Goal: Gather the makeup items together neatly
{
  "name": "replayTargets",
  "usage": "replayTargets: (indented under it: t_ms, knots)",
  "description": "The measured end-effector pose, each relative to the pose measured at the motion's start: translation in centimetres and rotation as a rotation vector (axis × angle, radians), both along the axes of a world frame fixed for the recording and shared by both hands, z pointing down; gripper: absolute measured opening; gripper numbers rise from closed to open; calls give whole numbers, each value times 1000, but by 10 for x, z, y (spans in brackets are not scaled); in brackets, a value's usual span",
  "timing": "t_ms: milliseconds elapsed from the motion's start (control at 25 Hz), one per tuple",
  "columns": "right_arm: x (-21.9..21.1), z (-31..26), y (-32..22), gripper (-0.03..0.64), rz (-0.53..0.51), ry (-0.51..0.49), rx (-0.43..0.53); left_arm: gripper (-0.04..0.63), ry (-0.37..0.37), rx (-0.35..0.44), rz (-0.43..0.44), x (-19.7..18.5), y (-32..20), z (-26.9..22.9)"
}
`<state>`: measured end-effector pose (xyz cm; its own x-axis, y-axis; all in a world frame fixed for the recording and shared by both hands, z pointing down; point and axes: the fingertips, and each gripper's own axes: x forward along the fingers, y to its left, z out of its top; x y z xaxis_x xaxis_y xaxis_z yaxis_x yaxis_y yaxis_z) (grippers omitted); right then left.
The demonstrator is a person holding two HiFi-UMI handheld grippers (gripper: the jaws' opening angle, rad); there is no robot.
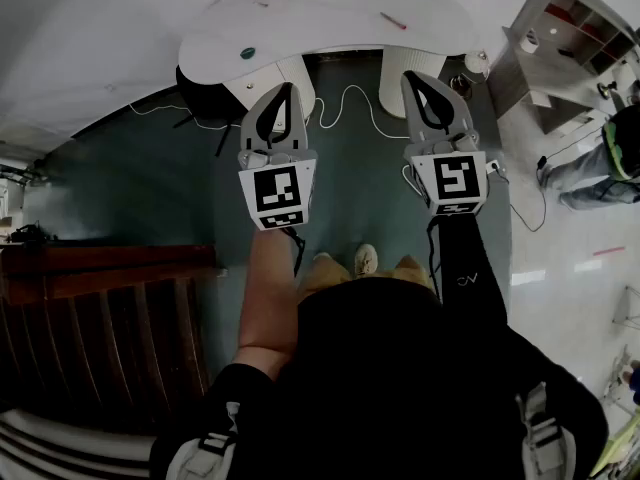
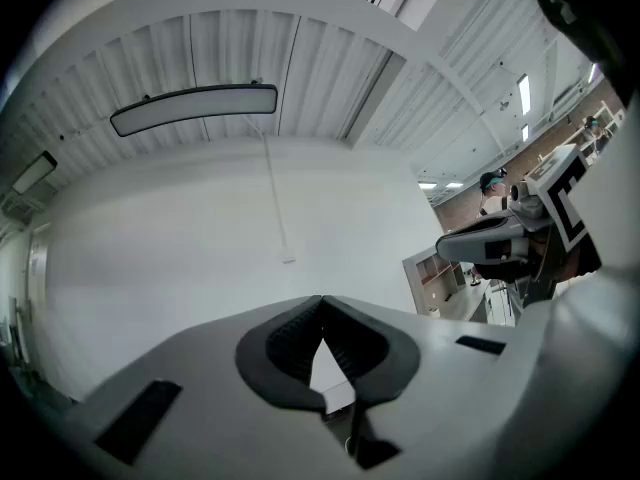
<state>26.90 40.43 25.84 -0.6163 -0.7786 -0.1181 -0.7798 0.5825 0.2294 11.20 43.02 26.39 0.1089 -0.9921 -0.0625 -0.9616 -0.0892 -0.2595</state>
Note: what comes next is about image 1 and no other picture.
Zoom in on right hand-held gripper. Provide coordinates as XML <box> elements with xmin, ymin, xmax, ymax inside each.
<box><xmin>400</xmin><ymin>70</ymin><xmax>489</xmax><ymax>217</ymax></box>

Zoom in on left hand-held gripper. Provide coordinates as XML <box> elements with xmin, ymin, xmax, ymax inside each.
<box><xmin>237</xmin><ymin>82</ymin><xmax>319</xmax><ymax>232</ymax></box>

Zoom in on person's right forearm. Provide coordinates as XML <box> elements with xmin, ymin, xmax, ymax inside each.
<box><xmin>426</xmin><ymin>212</ymin><xmax>509</xmax><ymax>330</ymax></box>

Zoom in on person's left forearm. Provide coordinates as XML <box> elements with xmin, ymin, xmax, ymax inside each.
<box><xmin>235</xmin><ymin>225</ymin><xmax>301</xmax><ymax>384</ymax></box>

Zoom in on white curved table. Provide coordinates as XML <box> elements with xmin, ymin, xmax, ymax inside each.
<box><xmin>177</xmin><ymin>0</ymin><xmax>491</xmax><ymax>125</ymax></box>

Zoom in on white round object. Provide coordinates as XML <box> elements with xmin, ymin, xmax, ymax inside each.
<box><xmin>464</xmin><ymin>49</ymin><xmax>491</xmax><ymax>77</ymax></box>

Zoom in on grey shelf unit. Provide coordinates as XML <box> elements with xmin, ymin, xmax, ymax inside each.
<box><xmin>487</xmin><ymin>0</ymin><xmax>640</xmax><ymax>137</ymax></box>

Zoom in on person's tan trousers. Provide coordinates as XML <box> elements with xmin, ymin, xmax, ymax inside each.
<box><xmin>297</xmin><ymin>252</ymin><xmax>432</xmax><ymax>299</ymax></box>

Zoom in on person's right shoe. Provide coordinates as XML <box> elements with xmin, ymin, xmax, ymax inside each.
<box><xmin>353</xmin><ymin>243</ymin><xmax>379</xmax><ymax>279</ymax></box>

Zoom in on black device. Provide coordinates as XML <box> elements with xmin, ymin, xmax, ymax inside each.
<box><xmin>8</xmin><ymin>221</ymin><xmax>57</xmax><ymax>250</ymax></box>

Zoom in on person's black shirt torso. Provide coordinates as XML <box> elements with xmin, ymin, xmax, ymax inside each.
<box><xmin>149</xmin><ymin>275</ymin><xmax>609</xmax><ymax>480</ymax></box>

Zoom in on striped white bedding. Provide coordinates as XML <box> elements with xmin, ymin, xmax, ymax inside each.
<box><xmin>0</xmin><ymin>407</ymin><xmax>166</xmax><ymax>480</ymax></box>

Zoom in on white floor cable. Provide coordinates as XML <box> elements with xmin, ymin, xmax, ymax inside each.
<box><xmin>127</xmin><ymin>83</ymin><xmax>412</xmax><ymax>142</ymax></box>

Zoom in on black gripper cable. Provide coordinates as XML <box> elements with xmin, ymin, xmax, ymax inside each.
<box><xmin>283</xmin><ymin>226</ymin><xmax>307</xmax><ymax>278</ymax></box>
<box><xmin>424</xmin><ymin>216</ymin><xmax>445</xmax><ymax>305</ymax></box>

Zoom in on black floor cable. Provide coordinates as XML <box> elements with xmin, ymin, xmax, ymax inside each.
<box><xmin>504</xmin><ymin>155</ymin><xmax>550</xmax><ymax>233</ymax></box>

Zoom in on dark wooden bed frame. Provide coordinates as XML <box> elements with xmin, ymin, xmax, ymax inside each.
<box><xmin>0</xmin><ymin>245</ymin><xmax>219</xmax><ymax>437</ymax></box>

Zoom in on white wire rack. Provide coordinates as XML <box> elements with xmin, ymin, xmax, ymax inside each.
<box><xmin>611</xmin><ymin>284</ymin><xmax>640</xmax><ymax>327</ymax></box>

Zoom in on grey backpack strap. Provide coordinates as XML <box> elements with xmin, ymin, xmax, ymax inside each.
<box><xmin>164</xmin><ymin>401</ymin><xmax>242</xmax><ymax>480</ymax></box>
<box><xmin>516</xmin><ymin>381</ymin><xmax>577</xmax><ymax>480</ymax></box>

